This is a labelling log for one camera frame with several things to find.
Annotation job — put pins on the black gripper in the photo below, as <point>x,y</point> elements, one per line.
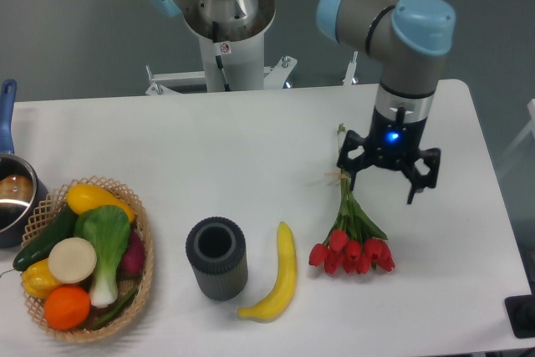
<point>395,144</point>

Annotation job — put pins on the red tulip bouquet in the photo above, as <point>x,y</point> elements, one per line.
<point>354,242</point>

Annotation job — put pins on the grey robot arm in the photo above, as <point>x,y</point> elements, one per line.
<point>411,39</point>

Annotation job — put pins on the yellow banana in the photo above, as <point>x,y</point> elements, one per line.
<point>276,302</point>

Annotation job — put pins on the dark grey ribbed vase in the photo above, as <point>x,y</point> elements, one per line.
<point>217,252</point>

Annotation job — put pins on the black device at edge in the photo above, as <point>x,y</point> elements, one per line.
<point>520,312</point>

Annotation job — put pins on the purple sweet potato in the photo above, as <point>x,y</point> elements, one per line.
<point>133,259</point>

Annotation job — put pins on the green bok choy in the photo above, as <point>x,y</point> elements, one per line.
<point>107,229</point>

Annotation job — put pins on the yellow squash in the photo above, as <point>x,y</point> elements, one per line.
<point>82,198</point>

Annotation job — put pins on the green chili pepper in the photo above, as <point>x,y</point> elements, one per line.
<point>116,311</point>

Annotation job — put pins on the beige round disc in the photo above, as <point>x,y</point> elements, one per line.
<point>72,260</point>

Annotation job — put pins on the green cucumber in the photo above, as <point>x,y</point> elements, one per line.
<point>60,228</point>

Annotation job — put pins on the orange fruit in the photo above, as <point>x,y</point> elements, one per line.
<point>67,307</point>

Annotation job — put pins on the yellow bell pepper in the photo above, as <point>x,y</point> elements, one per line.
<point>38,281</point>

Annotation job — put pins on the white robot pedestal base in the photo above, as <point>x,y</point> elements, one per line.
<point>227,66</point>

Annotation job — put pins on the blue handled saucepan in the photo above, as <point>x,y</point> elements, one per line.
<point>21,189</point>

